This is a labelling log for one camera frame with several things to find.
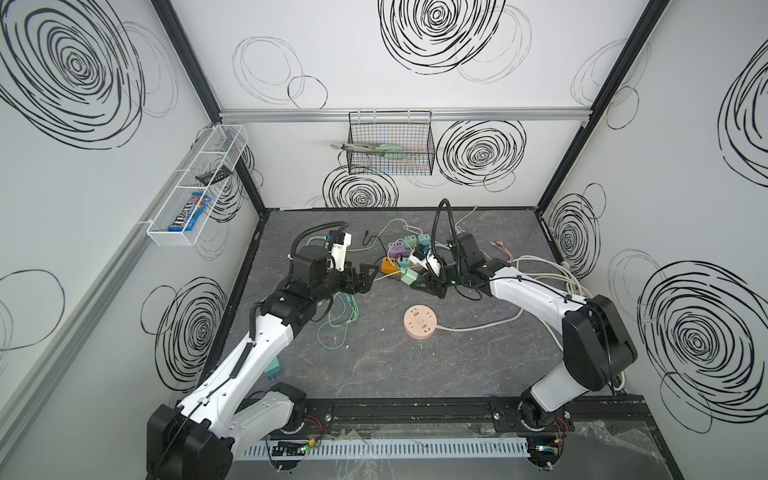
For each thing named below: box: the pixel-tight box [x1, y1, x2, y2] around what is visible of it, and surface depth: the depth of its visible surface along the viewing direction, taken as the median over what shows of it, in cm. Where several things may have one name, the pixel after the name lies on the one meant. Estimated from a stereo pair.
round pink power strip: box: [403, 304, 438, 340], surface depth 89 cm
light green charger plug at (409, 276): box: [400, 268, 419, 286], surface depth 83 cm
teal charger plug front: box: [264, 356, 281, 381], surface depth 81 cm
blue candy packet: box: [168, 192, 212, 232], surface depth 71 cm
